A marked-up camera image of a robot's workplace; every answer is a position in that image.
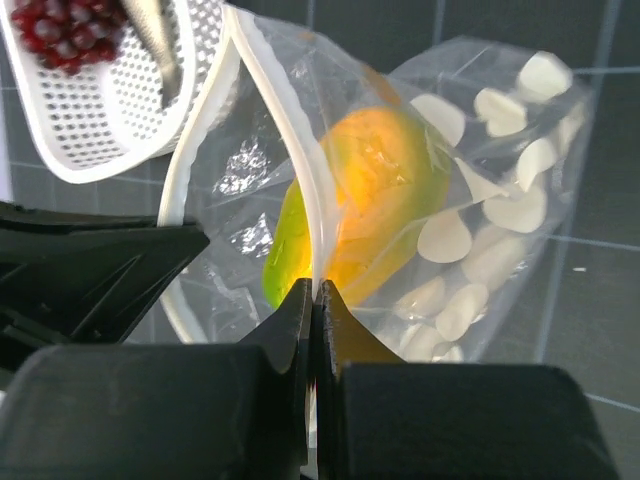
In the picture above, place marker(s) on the dark red toy grapes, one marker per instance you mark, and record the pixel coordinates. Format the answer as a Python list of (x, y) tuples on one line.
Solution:
[(68, 35)]

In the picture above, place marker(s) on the clear white-dotted zip bag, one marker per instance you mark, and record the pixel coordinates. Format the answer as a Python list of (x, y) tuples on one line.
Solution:
[(261, 187)]

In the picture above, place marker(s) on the grey toy fish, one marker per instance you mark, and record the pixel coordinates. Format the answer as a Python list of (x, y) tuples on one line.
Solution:
[(152, 27)]

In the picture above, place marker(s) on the white perforated plastic basket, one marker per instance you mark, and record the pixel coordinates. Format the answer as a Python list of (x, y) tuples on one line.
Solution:
[(108, 119)]

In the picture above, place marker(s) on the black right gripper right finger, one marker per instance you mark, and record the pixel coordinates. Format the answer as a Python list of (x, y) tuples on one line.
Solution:
[(380, 417)]

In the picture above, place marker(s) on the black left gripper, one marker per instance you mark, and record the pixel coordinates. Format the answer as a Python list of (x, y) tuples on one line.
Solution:
[(81, 278)]

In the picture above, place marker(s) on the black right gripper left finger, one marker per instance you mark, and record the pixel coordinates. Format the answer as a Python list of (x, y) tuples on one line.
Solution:
[(199, 411)]

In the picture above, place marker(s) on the yellow green toy mango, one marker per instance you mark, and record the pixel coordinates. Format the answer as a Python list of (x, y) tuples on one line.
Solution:
[(392, 172)]

